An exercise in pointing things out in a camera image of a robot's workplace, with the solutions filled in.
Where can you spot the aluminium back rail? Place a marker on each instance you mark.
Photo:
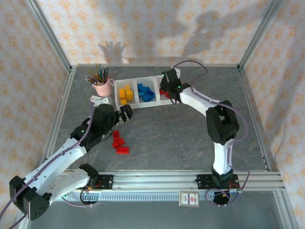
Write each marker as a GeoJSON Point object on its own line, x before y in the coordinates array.
{"type": "Point", "coordinates": [143, 65]}

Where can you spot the pink cup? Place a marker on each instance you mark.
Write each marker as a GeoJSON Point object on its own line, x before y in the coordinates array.
{"type": "Point", "coordinates": [103, 89]}

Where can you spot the aluminium frame post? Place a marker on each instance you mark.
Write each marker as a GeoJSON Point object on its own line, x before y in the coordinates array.
{"type": "Point", "coordinates": [258, 35]}
{"type": "Point", "coordinates": [50, 35]}

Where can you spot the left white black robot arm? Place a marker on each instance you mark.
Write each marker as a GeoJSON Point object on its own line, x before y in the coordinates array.
{"type": "Point", "coordinates": [52, 164]}

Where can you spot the olive pencil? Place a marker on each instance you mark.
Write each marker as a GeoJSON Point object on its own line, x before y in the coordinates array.
{"type": "Point", "coordinates": [93, 74]}

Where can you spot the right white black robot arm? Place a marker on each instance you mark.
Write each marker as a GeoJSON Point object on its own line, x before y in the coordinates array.
{"type": "Point", "coordinates": [195, 100]}

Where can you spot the aluminium front rail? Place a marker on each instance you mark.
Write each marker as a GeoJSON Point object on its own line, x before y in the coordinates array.
{"type": "Point", "coordinates": [155, 179]}

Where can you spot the dark green pencil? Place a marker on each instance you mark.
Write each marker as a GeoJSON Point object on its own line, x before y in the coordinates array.
{"type": "Point", "coordinates": [98, 71]}

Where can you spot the red pencil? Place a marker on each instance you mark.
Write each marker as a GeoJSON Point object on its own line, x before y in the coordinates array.
{"type": "Point", "coordinates": [88, 78]}

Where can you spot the aluminium side rail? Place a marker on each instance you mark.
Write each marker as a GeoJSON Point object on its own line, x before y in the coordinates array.
{"type": "Point", "coordinates": [248, 95]}
{"type": "Point", "coordinates": [59, 114]}

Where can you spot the white plastic bin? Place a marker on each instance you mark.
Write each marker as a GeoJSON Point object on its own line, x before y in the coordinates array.
{"type": "Point", "coordinates": [158, 100]}
{"type": "Point", "coordinates": [116, 105]}
{"type": "Point", "coordinates": [150, 82]}

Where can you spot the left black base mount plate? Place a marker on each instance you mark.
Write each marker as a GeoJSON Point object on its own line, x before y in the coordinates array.
{"type": "Point", "coordinates": [104, 182]}

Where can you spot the yellow lego brick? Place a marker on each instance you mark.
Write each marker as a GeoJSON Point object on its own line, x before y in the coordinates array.
{"type": "Point", "coordinates": [121, 91]}
{"type": "Point", "coordinates": [130, 97]}
{"type": "Point", "coordinates": [123, 101]}
{"type": "Point", "coordinates": [129, 92]}
{"type": "Point", "coordinates": [122, 96]}
{"type": "Point", "coordinates": [127, 88]}

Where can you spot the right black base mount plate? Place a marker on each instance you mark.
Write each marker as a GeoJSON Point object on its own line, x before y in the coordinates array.
{"type": "Point", "coordinates": [203, 182]}

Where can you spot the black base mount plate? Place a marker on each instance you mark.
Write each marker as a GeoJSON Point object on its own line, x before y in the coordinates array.
{"type": "Point", "coordinates": [203, 182]}
{"type": "Point", "coordinates": [104, 182]}

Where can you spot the label card on rail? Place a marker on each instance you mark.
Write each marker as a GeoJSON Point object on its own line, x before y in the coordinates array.
{"type": "Point", "coordinates": [189, 199]}

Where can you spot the teal pencil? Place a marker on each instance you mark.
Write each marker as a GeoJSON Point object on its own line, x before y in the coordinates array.
{"type": "Point", "coordinates": [106, 74]}

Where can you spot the red lego brick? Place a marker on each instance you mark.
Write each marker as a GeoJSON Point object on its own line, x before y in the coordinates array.
{"type": "Point", "coordinates": [122, 150]}
{"type": "Point", "coordinates": [118, 142]}
{"type": "Point", "coordinates": [162, 92]}
{"type": "Point", "coordinates": [116, 134]}
{"type": "Point", "coordinates": [167, 96]}

